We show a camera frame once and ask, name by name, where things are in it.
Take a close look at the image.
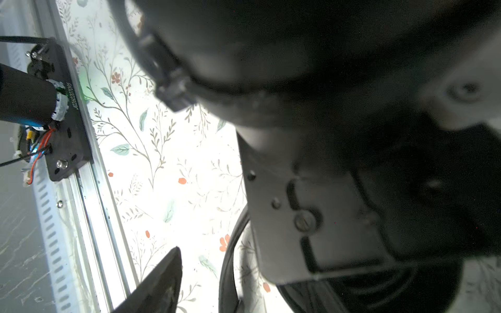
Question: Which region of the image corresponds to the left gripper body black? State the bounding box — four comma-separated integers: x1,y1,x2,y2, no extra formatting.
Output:
237,116,500,285

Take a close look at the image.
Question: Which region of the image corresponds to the aluminium front rail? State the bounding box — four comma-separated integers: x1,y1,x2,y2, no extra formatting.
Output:
34,1,138,312

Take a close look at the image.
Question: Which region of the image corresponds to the white perforated front panel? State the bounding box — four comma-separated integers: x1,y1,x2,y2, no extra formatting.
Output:
31,161,86,313

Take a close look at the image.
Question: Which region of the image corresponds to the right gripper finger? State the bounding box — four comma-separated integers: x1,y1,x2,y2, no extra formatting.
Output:
113,247,183,313

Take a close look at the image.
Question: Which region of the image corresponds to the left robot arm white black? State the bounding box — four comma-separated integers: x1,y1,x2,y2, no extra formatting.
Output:
109,1,500,284

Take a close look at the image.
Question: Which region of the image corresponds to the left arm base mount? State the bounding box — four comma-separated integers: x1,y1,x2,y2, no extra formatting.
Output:
1,36,92,182

